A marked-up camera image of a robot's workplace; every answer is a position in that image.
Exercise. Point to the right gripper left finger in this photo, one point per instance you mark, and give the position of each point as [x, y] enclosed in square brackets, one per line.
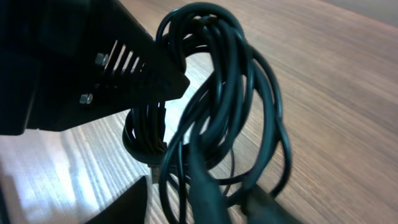
[67, 63]

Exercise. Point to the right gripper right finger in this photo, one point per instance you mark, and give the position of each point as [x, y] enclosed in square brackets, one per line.
[130, 207]

